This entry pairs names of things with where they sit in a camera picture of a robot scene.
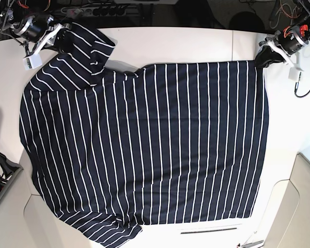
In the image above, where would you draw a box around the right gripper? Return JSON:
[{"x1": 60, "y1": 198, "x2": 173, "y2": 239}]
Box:
[{"x1": 14, "y1": 14, "x2": 60, "y2": 56}]

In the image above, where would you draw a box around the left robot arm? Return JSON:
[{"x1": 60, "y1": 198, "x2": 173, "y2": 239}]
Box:
[{"x1": 50, "y1": 1, "x2": 310, "y2": 68}]

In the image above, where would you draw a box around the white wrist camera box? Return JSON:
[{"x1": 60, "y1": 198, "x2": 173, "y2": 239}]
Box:
[
  {"x1": 288, "y1": 67, "x2": 303, "y2": 82},
  {"x1": 23, "y1": 53, "x2": 42, "y2": 70}
]

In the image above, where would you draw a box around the navy white striped T-shirt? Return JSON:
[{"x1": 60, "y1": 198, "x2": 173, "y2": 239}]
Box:
[{"x1": 19, "y1": 23, "x2": 269, "y2": 247}]

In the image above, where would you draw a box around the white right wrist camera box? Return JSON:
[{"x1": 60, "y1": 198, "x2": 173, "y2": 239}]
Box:
[{"x1": 23, "y1": 53, "x2": 42, "y2": 70}]

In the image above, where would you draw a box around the white power strip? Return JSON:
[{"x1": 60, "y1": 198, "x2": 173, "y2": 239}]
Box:
[{"x1": 60, "y1": 6, "x2": 126, "y2": 19}]

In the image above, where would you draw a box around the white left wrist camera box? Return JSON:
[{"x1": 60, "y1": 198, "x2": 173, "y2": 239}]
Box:
[{"x1": 288, "y1": 67, "x2": 303, "y2": 82}]

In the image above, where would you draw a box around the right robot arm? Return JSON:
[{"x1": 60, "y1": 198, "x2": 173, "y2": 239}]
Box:
[{"x1": 0, "y1": 1, "x2": 283, "y2": 67}]

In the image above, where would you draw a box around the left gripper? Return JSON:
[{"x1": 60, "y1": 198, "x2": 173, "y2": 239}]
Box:
[{"x1": 259, "y1": 24, "x2": 310, "y2": 65}]

